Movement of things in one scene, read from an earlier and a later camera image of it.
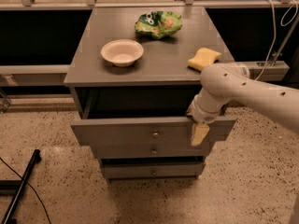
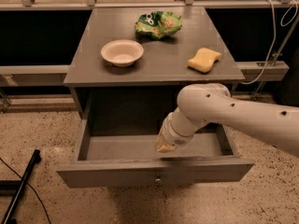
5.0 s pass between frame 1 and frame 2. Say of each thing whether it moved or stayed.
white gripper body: moved
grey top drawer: moved
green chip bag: stayed
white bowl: stayed
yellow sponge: stayed
